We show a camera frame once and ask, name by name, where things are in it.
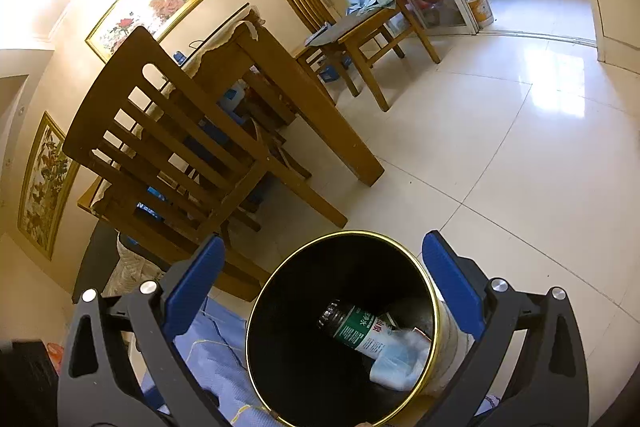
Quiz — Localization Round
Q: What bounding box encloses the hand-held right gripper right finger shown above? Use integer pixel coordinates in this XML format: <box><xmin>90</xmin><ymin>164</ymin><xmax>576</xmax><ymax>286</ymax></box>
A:
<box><xmin>421</xmin><ymin>230</ymin><xmax>591</xmax><ymax>427</ymax></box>

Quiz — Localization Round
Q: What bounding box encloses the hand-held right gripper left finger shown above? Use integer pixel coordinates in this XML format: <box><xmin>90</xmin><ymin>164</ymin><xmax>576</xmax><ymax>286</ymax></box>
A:
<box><xmin>56</xmin><ymin>234</ymin><xmax>236</xmax><ymax>427</ymax></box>

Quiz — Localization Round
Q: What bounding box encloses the white tissue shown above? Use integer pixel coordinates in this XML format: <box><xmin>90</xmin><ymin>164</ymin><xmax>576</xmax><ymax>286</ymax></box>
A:
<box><xmin>370</xmin><ymin>327</ymin><xmax>433</xmax><ymax>393</ymax></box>

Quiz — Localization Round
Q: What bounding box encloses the green label bottle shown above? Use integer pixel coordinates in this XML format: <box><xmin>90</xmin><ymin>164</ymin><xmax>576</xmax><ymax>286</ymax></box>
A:
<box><xmin>318</xmin><ymin>300</ymin><xmax>396</xmax><ymax>360</ymax></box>

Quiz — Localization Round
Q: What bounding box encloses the black gold-rimmed trash bin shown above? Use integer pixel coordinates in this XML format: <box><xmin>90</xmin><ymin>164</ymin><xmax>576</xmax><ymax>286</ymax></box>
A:
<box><xmin>245</xmin><ymin>230</ymin><xmax>476</xmax><ymax>427</ymax></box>

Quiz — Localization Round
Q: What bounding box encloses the blue cloth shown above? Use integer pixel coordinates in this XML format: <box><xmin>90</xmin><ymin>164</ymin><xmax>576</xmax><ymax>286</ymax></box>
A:
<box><xmin>140</xmin><ymin>294</ymin><xmax>286</xmax><ymax>427</ymax></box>

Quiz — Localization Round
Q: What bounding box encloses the slatted wooden chair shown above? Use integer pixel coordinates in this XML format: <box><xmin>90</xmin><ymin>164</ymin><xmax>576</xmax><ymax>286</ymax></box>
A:
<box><xmin>62</xmin><ymin>25</ymin><xmax>348</xmax><ymax>303</ymax></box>

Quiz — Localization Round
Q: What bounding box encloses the tall framed flower painting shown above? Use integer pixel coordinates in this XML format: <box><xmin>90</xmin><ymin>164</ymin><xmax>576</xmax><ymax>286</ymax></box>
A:
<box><xmin>17</xmin><ymin>111</ymin><xmax>81</xmax><ymax>262</ymax></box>

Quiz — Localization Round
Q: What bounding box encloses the wooden dining table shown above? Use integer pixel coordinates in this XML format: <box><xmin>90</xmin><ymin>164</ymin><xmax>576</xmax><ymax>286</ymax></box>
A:
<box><xmin>77</xmin><ymin>4</ymin><xmax>386</xmax><ymax>228</ymax></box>

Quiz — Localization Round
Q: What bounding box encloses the red peony framed painting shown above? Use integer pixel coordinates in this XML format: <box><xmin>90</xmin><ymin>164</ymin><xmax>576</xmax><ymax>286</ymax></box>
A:
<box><xmin>85</xmin><ymin>0</ymin><xmax>219</xmax><ymax>64</ymax></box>

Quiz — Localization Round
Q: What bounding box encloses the wooden chair with dark cushion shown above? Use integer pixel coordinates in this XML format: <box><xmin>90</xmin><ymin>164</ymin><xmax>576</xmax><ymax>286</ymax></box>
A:
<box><xmin>280</xmin><ymin>0</ymin><xmax>411</xmax><ymax>112</ymax></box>

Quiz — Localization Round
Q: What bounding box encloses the white plastic bucket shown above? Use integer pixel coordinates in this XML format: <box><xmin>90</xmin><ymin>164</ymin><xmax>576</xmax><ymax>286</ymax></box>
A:
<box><xmin>462</xmin><ymin>0</ymin><xmax>496</xmax><ymax>29</ymax></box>

